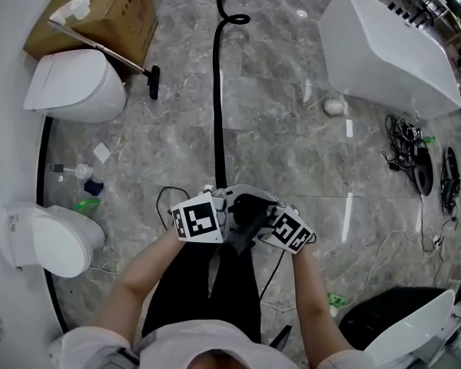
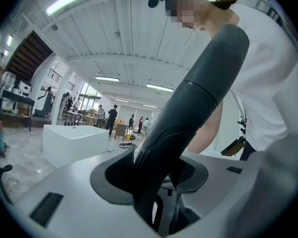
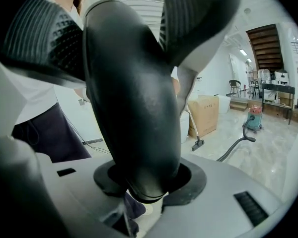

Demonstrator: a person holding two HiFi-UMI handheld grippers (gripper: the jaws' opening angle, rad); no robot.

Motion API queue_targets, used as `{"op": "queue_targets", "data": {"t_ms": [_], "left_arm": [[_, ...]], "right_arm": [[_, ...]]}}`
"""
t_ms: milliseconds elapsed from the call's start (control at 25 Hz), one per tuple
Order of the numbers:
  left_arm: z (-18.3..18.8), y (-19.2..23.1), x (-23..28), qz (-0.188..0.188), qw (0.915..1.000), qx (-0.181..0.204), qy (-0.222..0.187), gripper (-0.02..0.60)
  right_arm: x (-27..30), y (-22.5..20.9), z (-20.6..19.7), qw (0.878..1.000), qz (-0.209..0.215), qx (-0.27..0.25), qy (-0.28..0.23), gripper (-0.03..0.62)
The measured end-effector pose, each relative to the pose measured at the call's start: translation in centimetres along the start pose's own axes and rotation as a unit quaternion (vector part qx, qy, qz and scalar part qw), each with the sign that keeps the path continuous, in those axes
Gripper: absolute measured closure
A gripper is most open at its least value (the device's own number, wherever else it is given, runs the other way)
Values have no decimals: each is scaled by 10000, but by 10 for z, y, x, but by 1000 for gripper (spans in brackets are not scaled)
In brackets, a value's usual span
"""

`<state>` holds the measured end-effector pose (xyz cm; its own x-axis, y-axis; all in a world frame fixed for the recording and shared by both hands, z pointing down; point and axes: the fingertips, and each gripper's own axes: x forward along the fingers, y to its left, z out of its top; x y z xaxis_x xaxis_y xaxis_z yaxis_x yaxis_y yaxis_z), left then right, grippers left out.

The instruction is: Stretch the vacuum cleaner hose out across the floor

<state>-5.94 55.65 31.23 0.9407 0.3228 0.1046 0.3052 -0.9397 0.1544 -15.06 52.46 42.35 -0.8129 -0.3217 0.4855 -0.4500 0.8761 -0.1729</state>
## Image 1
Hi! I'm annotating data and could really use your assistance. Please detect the white toilet lid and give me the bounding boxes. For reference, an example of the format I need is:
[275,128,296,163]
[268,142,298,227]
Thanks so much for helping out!
[362,289,457,365]

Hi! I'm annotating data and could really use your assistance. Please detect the black vacuum hose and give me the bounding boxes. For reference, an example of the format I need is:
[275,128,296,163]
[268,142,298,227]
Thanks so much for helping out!
[211,0,270,259]

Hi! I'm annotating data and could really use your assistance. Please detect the person's left forearm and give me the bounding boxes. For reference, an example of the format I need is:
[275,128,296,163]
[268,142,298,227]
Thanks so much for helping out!
[85,227,186,346]

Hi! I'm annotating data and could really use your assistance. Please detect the white oval rounded object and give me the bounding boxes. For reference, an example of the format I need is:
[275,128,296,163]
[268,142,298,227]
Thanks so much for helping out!
[323,97,345,116]

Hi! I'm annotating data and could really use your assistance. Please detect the white toilet with tank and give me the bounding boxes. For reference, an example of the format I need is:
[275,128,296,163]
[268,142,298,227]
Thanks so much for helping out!
[0,201,106,278]

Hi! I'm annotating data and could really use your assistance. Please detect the person's black trousers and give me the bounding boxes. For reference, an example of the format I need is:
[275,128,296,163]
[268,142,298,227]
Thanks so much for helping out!
[141,240,263,344]

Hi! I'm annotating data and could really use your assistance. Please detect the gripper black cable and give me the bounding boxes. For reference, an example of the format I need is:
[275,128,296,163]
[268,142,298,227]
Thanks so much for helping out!
[258,249,287,300]
[155,185,194,231]

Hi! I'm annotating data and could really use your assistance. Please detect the white freestanding bathtub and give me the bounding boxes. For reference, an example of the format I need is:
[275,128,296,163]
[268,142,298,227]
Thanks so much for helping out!
[317,0,461,121]

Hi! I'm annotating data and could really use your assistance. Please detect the dark blue cloth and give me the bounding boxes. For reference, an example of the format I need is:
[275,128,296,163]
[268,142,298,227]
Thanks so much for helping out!
[83,178,105,195]

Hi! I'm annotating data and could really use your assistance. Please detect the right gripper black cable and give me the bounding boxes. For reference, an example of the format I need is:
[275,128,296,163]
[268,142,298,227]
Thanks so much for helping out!
[258,249,287,300]

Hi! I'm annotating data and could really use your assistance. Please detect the metal vacuum wand floor brush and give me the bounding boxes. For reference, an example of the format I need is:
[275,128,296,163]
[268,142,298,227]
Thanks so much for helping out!
[45,18,162,101]

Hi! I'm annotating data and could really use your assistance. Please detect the white paper sheet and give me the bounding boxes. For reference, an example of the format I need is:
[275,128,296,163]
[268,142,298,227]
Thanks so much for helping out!
[92,142,113,165]

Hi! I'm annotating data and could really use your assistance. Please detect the white toilet brush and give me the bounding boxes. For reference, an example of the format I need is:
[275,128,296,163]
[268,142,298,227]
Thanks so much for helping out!
[48,162,95,181]

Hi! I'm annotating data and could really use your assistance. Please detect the long white floor cable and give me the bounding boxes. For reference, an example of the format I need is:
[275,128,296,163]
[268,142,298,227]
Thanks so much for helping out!
[344,228,436,308]

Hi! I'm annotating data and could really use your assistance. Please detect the white oval closed toilet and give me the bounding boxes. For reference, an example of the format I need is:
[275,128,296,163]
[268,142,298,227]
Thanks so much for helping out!
[22,48,128,125]

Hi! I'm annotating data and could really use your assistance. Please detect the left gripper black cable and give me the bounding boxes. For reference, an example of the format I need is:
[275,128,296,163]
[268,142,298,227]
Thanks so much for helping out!
[155,185,194,231]

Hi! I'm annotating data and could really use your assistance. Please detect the black curved floor trim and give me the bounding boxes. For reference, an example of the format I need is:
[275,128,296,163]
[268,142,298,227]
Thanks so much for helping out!
[35,116,69,334]

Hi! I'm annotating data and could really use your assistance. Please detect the black toilet seat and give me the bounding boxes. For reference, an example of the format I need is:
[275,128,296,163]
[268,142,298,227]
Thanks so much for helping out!
[412,150,435,197]

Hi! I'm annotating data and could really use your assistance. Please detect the person's right forearm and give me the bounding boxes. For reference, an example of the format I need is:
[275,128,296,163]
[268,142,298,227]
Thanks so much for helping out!
[289,244,355,361]

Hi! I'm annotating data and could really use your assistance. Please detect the large brown cardboard box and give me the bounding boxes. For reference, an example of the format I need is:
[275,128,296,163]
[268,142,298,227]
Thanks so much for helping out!
[22,0,160,78]

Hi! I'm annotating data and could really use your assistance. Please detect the person's white shirt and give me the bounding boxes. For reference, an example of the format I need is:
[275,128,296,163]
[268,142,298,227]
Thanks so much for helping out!
[47,318,374,369]

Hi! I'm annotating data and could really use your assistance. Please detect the green plastic bottle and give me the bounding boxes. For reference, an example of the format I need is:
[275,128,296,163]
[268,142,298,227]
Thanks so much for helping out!
[73,198,102,213]

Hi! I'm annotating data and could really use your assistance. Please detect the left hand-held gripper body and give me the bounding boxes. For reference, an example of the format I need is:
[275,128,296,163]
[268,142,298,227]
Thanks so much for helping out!
[171,189,236,243]

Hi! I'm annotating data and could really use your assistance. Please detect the black battery pack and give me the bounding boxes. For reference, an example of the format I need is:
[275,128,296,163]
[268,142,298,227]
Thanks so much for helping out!
[268,324,294,352]

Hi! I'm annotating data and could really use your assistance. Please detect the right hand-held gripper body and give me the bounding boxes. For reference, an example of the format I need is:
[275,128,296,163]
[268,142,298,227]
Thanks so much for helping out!
[254,204,317,254]

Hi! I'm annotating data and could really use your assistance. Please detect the tangle of black cables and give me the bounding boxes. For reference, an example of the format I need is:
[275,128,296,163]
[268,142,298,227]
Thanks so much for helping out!
[381,113,427,173]

